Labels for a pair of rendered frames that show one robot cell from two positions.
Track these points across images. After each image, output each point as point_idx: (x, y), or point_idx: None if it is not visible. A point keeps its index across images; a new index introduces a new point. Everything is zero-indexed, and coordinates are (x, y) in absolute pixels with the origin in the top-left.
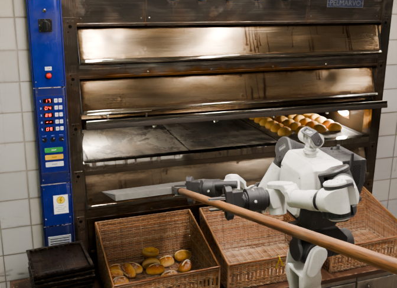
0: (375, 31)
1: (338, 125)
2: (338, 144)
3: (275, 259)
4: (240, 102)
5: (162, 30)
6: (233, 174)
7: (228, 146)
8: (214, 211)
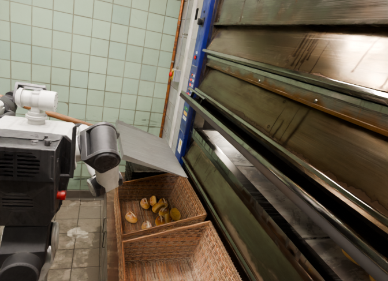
0: None
1: None
2: (49, 139)
3: None
4: (256, 130)
5: (247, 31)
6: (81, 124)
7: (258, 189)
8: (212, 236)
